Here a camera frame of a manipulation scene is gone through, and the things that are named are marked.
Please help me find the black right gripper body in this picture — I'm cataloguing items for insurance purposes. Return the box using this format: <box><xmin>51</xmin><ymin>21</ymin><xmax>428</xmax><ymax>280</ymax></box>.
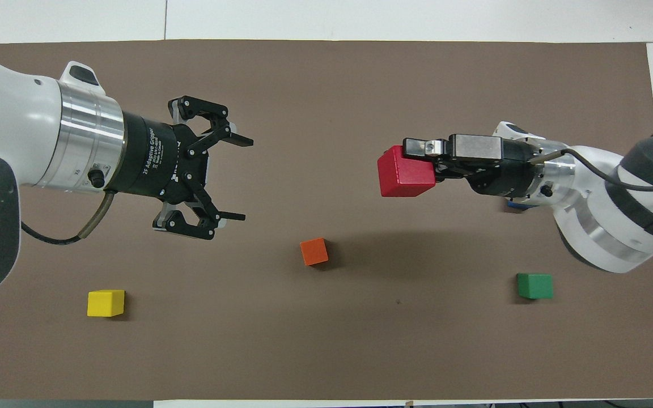
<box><xmin>444</xmin><ymin>133</ymin><xmax>538</xmax><ymax>198</ymax></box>

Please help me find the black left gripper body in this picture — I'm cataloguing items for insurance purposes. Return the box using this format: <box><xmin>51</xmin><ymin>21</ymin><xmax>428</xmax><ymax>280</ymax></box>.
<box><xmin>104</xmin><ymin>110</ymin><xmax>211</xmax><ymax>205</ymax></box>

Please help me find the red wooden block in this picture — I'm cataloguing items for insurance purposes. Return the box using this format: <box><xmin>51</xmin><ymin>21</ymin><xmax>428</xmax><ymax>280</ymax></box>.
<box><xmin>377</xmin><ymin>145</ymin><xmax>438</xmax><ymax>198</ymax></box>

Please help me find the orange wooden block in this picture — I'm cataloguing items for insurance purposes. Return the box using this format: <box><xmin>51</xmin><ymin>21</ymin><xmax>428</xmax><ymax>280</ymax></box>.
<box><xmin>299</xmin><ymin>237</ymin><xmax>329</xmax><ymax>267</ymax></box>

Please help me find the green wooden block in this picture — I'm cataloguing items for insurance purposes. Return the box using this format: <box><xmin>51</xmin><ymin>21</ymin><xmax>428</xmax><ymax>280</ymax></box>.
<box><xmin>516</xmin><ymin>273</ymin><xmax>554</xmax><ymax>300</ymax></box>

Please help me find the yellow wooden block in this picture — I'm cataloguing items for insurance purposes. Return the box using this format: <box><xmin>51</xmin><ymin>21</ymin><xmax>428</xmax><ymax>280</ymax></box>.
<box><xmin>87</xmin><ymin>289</ymin><xmax>126</xmax><ymax>318</ymax></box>

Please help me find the brown table mat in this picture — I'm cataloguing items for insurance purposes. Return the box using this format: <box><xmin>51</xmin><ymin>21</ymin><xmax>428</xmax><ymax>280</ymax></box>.
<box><xmin>0</xmin><ymin>39</ymin><xmax>653</xmax><ymax>402</ymax></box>

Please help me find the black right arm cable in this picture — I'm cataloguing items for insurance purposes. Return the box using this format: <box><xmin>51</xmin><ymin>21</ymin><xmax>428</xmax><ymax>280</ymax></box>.
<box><xmin>529</xmin><ymin>129</ymin><xmax>653</xmax><ymax>192</ymax></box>

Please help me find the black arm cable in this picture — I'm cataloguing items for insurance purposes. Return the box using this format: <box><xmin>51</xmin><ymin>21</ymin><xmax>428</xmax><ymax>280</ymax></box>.
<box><xmin>529</xmin><ymin>129</ymin><xmax>653</xmax><ymax>192</ymax></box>
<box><xmin>20</xmin><ymin>189</ymin><xmax>119</xmax><ymax>247</ymax></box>

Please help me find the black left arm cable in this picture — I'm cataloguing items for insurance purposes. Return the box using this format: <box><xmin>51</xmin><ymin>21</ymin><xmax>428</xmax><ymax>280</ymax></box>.
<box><xmin>20</xmin><ymin>189</ymin><xmax>119</xmax><ymax>247</ymax></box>

